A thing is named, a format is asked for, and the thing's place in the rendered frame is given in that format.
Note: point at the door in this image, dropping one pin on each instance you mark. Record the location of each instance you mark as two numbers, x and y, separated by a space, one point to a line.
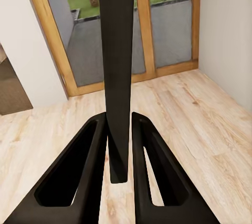
165 40

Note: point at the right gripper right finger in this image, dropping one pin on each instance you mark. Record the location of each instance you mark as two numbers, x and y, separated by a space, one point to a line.
183 202

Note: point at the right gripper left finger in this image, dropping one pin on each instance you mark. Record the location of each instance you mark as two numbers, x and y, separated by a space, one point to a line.
69 191

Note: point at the cabinet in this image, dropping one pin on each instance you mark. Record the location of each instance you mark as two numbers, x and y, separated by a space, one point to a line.
13 97

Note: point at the poster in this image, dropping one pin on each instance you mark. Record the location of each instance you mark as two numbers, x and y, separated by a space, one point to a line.
116 18

